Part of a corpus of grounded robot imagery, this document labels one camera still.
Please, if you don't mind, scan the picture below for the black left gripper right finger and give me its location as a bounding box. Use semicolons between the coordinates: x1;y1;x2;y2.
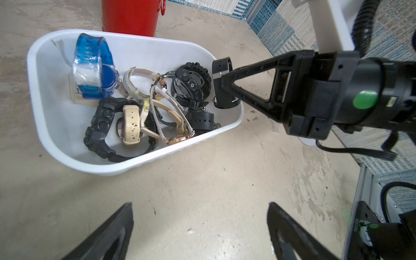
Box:
266;202;337;260

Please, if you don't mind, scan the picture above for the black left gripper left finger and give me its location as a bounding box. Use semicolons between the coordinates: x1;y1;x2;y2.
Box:
63;202;134;260

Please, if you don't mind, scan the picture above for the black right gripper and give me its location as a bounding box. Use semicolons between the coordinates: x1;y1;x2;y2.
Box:
227;50;360;140

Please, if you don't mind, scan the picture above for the dark brown round watch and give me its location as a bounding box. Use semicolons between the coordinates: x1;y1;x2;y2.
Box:
212;57;240;109

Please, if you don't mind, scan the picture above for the black analog watch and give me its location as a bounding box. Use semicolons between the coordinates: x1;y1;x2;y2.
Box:
186;110;221;135

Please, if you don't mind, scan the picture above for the black chunky watch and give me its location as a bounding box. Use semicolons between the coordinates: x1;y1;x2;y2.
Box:
83;97;139;163

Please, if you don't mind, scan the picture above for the white plastic storage box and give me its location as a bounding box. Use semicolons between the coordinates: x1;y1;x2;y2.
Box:
27;29;244;176

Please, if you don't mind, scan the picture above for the silver metal watch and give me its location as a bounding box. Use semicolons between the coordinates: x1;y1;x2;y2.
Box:
149;85;195;145

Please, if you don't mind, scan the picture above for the blue strap watch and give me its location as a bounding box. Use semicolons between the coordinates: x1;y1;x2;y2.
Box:
72;33;120;100

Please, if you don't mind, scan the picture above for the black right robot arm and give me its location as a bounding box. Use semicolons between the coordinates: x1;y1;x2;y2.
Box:
212;1;416;260

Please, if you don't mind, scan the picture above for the white adhesive tape roll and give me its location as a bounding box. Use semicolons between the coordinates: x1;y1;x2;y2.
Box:
299;137;316;147

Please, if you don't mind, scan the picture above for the red metal pen bucket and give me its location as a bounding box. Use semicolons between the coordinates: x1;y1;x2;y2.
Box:
101;0;166;37

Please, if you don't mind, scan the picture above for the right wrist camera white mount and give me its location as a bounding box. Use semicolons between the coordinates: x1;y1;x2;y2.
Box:
291;0;363;53

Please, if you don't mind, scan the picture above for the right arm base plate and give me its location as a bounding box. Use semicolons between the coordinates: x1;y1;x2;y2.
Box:
343;201;382;260

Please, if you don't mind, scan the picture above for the aluminium front rail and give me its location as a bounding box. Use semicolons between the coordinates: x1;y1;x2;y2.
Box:
341;164;416;260

